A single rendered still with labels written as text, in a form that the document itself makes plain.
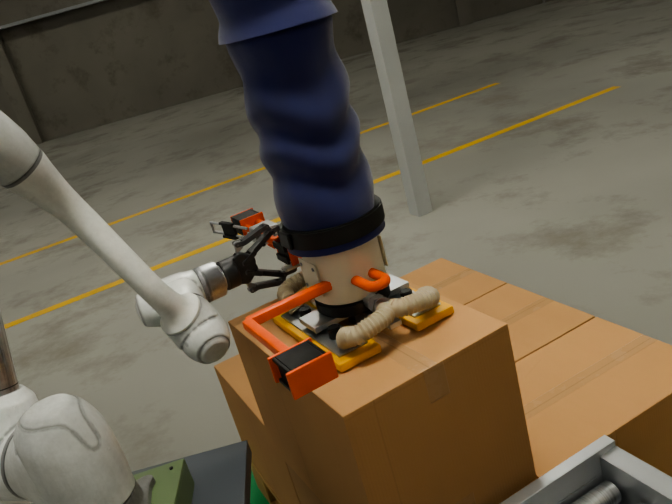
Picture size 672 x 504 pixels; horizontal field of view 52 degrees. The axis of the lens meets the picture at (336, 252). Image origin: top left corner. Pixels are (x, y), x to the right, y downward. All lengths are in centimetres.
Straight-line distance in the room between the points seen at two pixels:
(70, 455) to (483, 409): 79
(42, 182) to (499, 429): 104
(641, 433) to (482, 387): 54
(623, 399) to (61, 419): 129
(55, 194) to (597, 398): 135
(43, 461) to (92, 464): 8
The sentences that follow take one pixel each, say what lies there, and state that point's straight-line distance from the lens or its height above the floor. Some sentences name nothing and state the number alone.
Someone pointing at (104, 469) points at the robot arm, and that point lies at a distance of 138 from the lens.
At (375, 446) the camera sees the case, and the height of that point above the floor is 85.
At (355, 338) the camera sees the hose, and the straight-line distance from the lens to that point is 137.
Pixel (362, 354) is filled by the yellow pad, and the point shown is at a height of 96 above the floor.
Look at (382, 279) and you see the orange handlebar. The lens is 141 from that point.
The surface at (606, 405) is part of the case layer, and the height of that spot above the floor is 54.
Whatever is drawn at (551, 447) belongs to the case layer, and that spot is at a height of 54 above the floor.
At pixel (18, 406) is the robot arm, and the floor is 106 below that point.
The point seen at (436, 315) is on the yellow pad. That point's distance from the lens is 149.
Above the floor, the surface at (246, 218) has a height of 110.
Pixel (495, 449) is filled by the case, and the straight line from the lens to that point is 156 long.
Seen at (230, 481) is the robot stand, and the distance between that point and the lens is 157.
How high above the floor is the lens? 166
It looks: 21 degrees down
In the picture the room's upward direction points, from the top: 16 degrees counter-clockwise
